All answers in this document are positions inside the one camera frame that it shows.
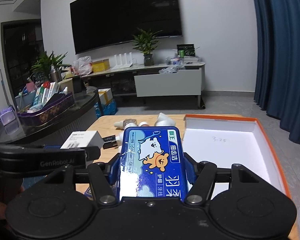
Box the purple gold storage tin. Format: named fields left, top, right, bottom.
left=17, top=92, right=75, bottom=126

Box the black green product box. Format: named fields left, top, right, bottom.
left=177, top=44, right=196, bottom=58

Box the white mosquito repellent plug heater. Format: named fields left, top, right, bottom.
left=114, top=119, right=149, bottom=141

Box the blue dental floss box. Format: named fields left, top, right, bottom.
left=117, top=126, right=189, bottom=201

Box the blue floor bag with boxes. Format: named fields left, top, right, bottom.
left=94, top=88, right=117, bottom=118

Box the dark blue curtain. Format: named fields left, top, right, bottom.
left=254, top=0, right=300, bottom=144

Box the white wifi router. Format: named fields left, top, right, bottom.
left=111, top=52, right=133, bottom=69

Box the white cone plug device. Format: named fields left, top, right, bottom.
left=154, top=113, right=176, bottom=126

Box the yellow cardboard box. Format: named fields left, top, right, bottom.
left=91, top=59, right=110, bottom=73

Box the white TV cabinet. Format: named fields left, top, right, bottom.
left=82, top=62, right=205, bottom=109

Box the white plastic bag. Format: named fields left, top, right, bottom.
left=72, top=56, right=93, bottom=75

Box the large potted green plant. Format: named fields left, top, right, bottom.
left=31, top=51, right=70, bottom=83

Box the black glass side table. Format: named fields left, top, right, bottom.
left=0, top=92, right=99, bottom=144

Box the black small charger box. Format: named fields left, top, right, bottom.
left=102, top=135, right=118, bottom=149

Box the white grey product box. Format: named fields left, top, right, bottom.
left=61, top=131, right=104, bottom=149

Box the orange white shallow box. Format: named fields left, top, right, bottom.
left=183, top=114, right=290, bottom=196

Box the potted bamboo plant on cabinet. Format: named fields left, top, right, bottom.
left=133, top=28, right=161, bottom=67

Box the black wall television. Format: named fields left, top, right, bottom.
left=70, top=0, right=182, bottom=54

